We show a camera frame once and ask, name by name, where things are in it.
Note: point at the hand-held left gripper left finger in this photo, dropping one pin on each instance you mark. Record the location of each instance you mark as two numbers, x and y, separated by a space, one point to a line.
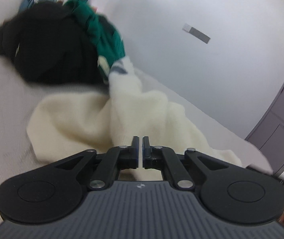
135 151

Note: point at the cream knit sweater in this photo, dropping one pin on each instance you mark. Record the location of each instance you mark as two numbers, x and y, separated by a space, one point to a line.
87 119

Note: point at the grey bed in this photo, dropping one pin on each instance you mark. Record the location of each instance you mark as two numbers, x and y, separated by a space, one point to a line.
4 109

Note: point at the green garment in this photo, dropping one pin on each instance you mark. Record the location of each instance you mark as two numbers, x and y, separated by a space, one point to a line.
109 37

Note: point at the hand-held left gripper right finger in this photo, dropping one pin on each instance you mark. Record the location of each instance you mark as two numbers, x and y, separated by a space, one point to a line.
146 151

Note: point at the long wall switch panel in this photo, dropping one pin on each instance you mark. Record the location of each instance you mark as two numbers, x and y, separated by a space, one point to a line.
196 33

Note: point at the black garment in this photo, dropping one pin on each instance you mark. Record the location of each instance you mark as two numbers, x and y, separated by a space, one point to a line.
52 44

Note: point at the grey door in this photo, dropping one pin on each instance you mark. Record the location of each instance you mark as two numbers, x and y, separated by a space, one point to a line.
281 119

